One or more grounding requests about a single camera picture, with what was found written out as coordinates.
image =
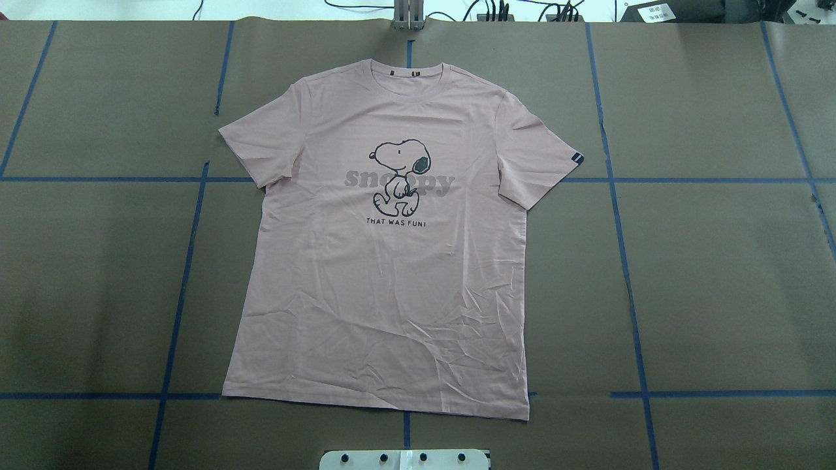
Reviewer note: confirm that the black device with label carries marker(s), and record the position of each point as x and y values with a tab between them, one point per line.
655	12

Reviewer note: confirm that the black power strip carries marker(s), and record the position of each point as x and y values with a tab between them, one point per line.
500	11

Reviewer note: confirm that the pink Snoopy t-shirt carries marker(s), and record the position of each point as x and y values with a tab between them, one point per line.
389	263

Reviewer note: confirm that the brown paper table mat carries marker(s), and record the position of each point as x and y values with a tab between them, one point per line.
679	288

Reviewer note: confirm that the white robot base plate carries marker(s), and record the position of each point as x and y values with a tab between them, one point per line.
467	458

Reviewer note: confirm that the aluminium camera mount post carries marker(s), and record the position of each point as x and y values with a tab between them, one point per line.
408	15

